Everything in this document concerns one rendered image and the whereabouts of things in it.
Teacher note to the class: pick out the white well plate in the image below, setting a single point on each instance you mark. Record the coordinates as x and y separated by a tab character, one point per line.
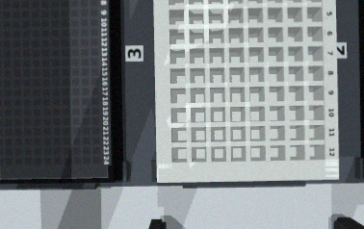
204	131

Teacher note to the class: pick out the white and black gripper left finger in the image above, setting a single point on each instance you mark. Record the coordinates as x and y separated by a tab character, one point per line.
157	224

